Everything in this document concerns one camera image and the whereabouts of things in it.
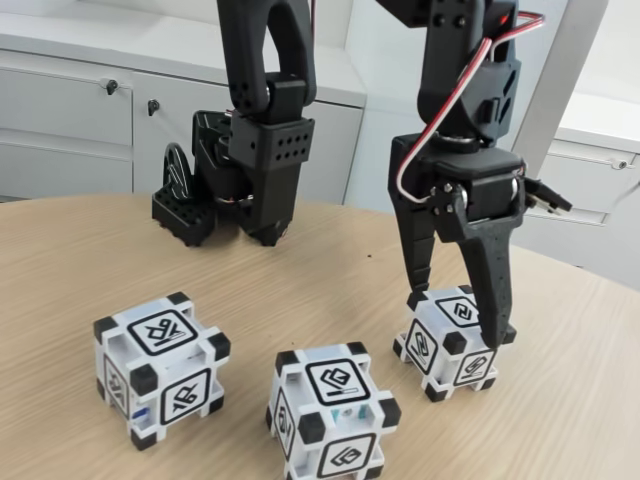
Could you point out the black cabinet key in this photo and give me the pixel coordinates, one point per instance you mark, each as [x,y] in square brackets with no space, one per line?
[153,106]
[112,86]

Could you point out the black table clamp knob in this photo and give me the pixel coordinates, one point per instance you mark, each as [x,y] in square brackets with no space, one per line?
[175,170]

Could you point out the wide white low cabinet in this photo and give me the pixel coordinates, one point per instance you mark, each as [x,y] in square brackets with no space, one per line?
[65,125]

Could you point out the white cube layered hexagon symbol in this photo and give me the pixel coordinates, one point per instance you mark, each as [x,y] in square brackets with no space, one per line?
[335,382]

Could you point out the white cube angular letters symbol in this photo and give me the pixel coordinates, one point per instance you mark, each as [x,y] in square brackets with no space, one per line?
[160,330]

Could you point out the white cube bolt symbol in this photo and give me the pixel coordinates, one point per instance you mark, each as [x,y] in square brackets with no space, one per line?
[425,345]

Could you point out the small white low cabinet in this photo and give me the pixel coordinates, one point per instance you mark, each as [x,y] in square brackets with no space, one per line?
[575,190]

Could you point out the black gripper camera module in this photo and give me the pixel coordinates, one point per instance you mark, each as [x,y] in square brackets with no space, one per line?
[545,200]

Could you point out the grey metal pillar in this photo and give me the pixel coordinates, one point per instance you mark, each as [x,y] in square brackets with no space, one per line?
[570,50]

